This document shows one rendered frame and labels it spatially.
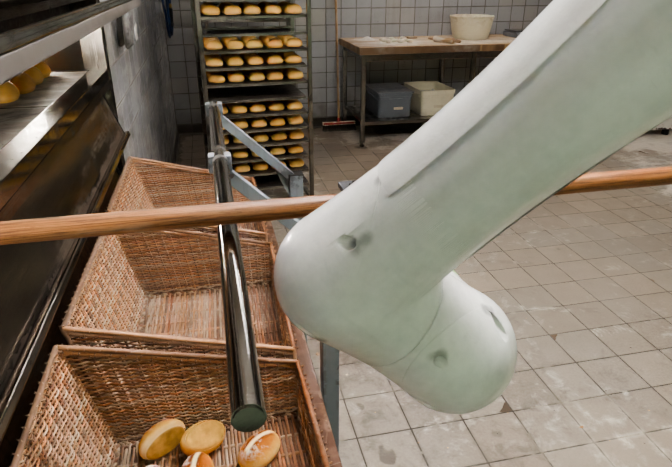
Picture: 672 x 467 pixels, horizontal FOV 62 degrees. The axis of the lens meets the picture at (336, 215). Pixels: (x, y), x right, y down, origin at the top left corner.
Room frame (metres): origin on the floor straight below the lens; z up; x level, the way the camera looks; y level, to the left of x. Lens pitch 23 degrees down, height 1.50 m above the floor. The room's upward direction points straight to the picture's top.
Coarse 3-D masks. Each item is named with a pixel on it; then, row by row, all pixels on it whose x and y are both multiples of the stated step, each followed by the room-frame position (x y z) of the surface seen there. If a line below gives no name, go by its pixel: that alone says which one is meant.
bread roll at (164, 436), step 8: (160, 424) 0.88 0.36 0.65; (168, 424) 0.88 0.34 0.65; (176, 424) 0.88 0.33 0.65; (152, 432) 0.86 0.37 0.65; (160, 432) 0.86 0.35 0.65; (168, 432) 0.86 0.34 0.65; (176, 432) 0.87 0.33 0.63; (184, 432) 0.89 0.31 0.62; (144, 440) 0.85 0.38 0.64; (152, 440) 0.84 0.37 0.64; (160, 440) 0.85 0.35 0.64; (168, 440) 0.86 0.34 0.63; (176, 440) 0.87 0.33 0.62; (144, 448) 0.83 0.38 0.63; (152, 448) 0.84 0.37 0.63; (160, 448) 0.85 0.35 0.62; (168, 448) 0.86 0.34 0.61; (144, 456) 0.83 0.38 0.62; (152, 456) 0.83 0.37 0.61; (160, 456) 0.84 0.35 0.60
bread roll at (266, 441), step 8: (264, 432) 0.87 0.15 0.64; (272, 432) 0.87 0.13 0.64; (248, 440) 0.85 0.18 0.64; (256, 440) 0.84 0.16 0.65; (264, 440) 0.84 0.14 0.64; (272, 440) 0.85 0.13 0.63; (248, 448) 0.83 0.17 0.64; (256, 448) 0.83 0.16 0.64; (264, 448) 0.83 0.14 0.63; (272, 448) 0.84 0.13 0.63; (240, 456) 0.82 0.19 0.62; (248, 456) 0.82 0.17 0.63; (256, 456) 0.82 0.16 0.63; (264, 456) 0.82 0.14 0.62; (272, 456) 0.83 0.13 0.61; (240, 464) 0.81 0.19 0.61; (248, 464) 0.81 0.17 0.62; (256, 464) 0.81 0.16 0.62; (264, 464) 0.82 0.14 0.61
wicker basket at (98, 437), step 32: (64, 352) 0.87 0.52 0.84; (96, 352) 0.88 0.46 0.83; (128, 352) 0.90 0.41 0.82; (160, 352) 0.91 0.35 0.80; (64, 384) 0.83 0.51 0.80; (96, 384) 0.88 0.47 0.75; (128, 384) 0.90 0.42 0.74; (160, 384) 0.91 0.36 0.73; (192, 384) 0.93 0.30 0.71; (224, 384) 0.94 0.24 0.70; (288, 384) 0.97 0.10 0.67; (32, 416) 0.69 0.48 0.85; (64, 416) 0.77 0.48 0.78; (96, 416) 0.87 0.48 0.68; (128, 416) 0.89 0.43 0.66; (160, 416) 0.91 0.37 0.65; (192, 416) 0.92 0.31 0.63; (224, 416) 0.94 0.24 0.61; (288, 416) 0.97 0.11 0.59; (32, 448) 0.65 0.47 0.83; (64, 448) 0.72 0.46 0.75; (96, 448) 0.81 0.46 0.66; (128, 448) 0.87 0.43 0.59; (224, 448) 0.88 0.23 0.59; (288, 448) 0.88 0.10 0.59; (320, 448) 0.74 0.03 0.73
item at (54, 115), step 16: (80, 80) 1.82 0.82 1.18; (96, 80) 1.83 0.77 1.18; (64, 96) 1.57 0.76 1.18; (80, 96) 1.57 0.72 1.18; (48, 112) 1.38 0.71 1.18; (64, 112) 1.38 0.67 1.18; (80, 112) 1.53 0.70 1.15; (32, 128) 1.22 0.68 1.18; (48, 128) 1.22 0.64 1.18; (64, 128) 1.33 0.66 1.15; (16, 144) 1.10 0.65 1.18; (32, 144) 1.10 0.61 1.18; (48, 144) 1.18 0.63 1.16; (0, 160) 0.99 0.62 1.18; (16, 160) 0.99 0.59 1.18; (32, 160) 1.05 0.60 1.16; (0, 176) 0.90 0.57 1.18; (16, 176) 0.95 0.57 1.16; (0, 192) 0.86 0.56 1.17; (0, 208) 0.85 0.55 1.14
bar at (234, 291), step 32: (224, 128) 1.52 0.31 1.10; (224, 160) 1.01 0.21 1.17; (224, 192) 0.84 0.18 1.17; (256, 192) 1.07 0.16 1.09; (288, 192) 1.57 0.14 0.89; (288, 224) 1.08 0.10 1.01; (224, 256) 0.62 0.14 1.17; (224, 288) 0.55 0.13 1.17; (224, 320) 0.49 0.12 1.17; (256, 352) 0.44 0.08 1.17; (320, 352) 1.12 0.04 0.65; (256, 384) 0.39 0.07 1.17; (320, 384) 1.12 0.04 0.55; (256, 416) 0.36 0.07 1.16
